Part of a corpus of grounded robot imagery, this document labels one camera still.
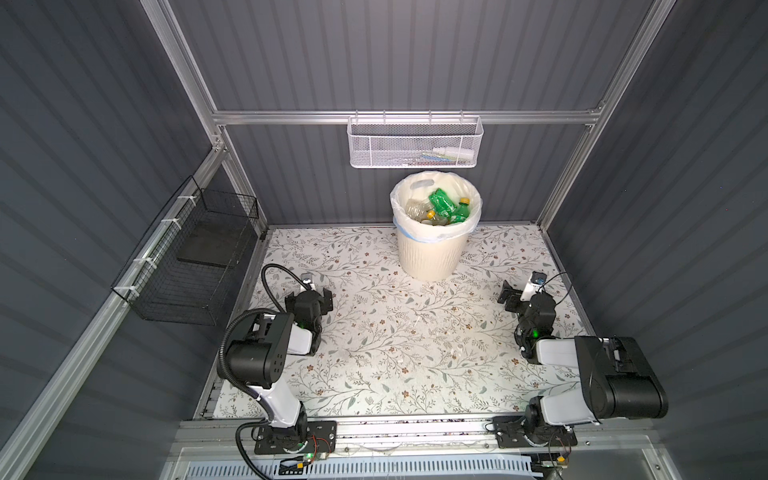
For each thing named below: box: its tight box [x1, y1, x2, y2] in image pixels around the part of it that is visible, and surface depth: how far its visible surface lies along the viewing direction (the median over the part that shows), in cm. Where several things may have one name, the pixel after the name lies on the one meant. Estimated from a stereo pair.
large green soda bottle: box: [426, 188, 466, 223], surface depth 100 cm
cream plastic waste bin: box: [390, 171, 483, 281], surface depth 96 cm
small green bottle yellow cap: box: [456, 197, 471, 219], surface depth 97 cm
